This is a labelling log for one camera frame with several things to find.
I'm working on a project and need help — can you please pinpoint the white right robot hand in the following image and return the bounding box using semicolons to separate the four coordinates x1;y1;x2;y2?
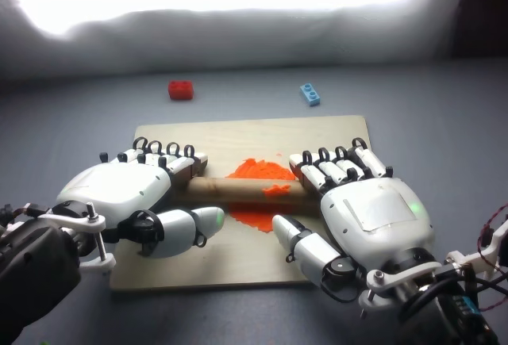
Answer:
271;137;436;303

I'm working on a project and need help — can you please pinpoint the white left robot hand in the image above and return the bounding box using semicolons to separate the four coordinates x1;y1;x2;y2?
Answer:
55;136;226;259

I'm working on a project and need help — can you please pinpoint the wooden rolling pin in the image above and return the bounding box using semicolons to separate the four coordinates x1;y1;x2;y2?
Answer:
186;176;306;205

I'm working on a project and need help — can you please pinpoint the grey table cloth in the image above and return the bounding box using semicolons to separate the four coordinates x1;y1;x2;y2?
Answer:
0;63;508;345

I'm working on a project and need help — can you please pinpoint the red toy brick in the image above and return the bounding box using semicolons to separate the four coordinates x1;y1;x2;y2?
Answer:
167;79;195;102

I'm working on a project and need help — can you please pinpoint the orange play dough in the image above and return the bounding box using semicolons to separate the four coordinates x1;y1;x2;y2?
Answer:
224;157;299;235

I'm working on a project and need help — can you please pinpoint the light wooden board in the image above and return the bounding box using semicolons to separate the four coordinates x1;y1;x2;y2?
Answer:
109;114;376;291

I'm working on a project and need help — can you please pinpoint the light blue flat toy brick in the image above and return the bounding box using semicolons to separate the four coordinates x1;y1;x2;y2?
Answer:
299;82;323;107

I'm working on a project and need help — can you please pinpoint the white backdrop sheet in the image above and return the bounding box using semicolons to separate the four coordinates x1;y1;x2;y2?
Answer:
0;0;508;80

